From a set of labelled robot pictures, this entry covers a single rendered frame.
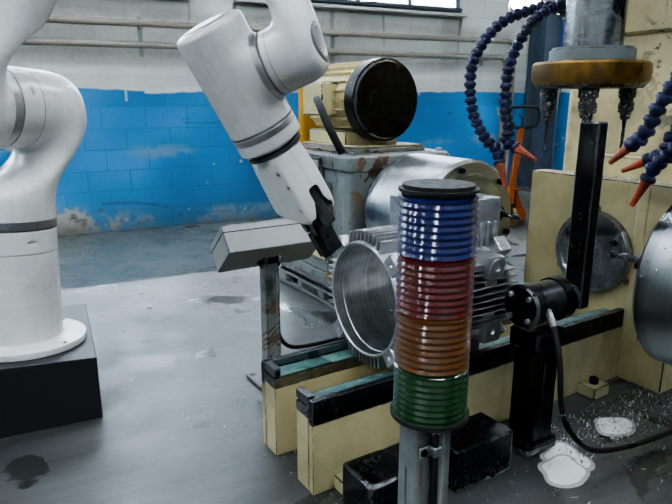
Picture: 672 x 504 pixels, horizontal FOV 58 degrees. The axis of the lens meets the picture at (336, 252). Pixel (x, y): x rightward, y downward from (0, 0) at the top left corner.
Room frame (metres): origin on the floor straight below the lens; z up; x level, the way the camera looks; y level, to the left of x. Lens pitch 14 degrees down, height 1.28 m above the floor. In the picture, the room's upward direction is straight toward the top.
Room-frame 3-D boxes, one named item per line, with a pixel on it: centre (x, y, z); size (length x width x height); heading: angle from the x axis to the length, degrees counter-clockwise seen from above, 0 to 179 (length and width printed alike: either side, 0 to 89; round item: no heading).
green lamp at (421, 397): (0.45, -0.08, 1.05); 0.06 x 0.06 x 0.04
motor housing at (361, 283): (0.83, -0.12, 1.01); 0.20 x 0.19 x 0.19; 122
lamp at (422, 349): (0.45, -0.08, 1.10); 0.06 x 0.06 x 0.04
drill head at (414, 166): (1.29, -0.19, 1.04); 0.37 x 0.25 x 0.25; 32
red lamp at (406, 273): (0.45, -0.08, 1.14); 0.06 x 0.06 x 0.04
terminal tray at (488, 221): (0.85, -0.15, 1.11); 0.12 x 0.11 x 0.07; 122
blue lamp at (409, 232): (0.45, -0.08, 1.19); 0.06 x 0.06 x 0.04
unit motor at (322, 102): (1.51, -0.01, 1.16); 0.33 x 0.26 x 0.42; 32
